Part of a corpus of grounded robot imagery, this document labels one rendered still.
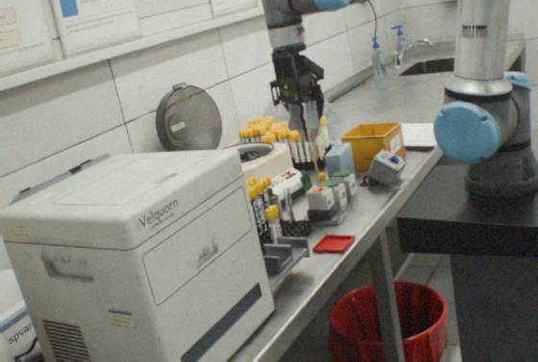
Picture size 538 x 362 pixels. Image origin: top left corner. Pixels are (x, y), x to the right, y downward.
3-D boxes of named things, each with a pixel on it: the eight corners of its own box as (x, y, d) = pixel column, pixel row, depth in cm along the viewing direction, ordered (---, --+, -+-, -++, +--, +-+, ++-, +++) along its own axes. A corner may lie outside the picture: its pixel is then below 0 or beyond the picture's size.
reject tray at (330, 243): (342, 253, 124) (342, 250, 124) (312, 252, 128) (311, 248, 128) (355, 238, 130) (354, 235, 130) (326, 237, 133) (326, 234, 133)
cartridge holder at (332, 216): (338, 225, 138) (335, 210, 137) (302, 225, 143) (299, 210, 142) (347, 215, 143) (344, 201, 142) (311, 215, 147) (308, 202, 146)
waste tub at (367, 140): (390, 171, 166) (384, 135, 164) (345, 172, 174) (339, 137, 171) (406, 155, 177) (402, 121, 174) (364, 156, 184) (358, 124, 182)
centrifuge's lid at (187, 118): (154, 91, 164) (135, 97, 169) (183, 181, 168) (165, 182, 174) (209, 73, 179) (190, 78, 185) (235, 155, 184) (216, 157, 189)
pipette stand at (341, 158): (352, 191, 158) (345, 154, 155) (326, 193, 160) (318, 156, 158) (361, 178, 166) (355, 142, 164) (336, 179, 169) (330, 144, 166)
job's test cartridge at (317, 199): (330, 218, 140) (325, 192, 138) (310, 218, 142) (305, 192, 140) (335, 211, 143) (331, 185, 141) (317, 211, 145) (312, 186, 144)
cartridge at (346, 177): (352, 201, 151) (347, 175, 149) (334, 201, 153) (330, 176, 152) (357, 195, 154) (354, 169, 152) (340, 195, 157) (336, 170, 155)
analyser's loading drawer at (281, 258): (257, 311, 105) (252, 284, 103) (226, 307, 108) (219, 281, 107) (310, 256, 121) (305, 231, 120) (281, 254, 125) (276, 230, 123)
